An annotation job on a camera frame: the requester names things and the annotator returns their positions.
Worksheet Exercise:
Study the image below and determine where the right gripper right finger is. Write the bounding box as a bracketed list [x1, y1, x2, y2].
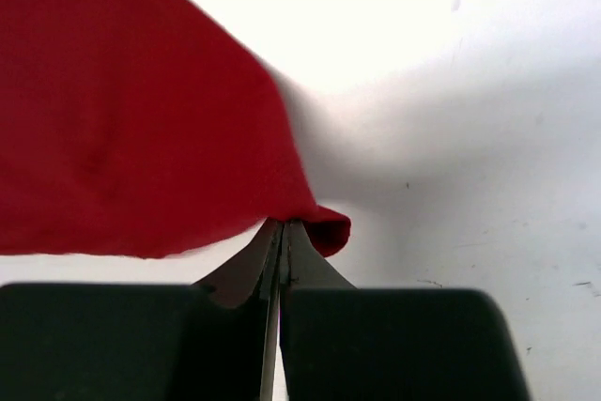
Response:
[280, 222, 360, 400]

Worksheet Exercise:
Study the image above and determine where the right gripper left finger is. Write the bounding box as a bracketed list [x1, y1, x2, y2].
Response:
[190, 220, 284, 400]

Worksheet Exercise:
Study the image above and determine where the red t shirt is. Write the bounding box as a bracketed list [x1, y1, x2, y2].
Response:
[1, 0, 350, 259]

